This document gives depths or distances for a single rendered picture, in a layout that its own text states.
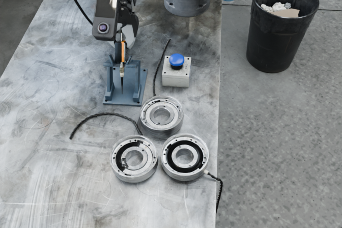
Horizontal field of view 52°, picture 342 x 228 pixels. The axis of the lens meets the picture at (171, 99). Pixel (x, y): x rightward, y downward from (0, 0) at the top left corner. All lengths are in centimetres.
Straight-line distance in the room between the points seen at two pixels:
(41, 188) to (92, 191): 11
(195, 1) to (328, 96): 119
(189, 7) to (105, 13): 44
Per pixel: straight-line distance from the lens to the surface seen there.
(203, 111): 88
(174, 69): 91
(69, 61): 104
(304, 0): 208
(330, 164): 185
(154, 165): 75
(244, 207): 164
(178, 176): 75
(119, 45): 85
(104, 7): 74
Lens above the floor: 151
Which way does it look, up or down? 52 degrees down
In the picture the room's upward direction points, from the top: 1 degrees counter-clockwise
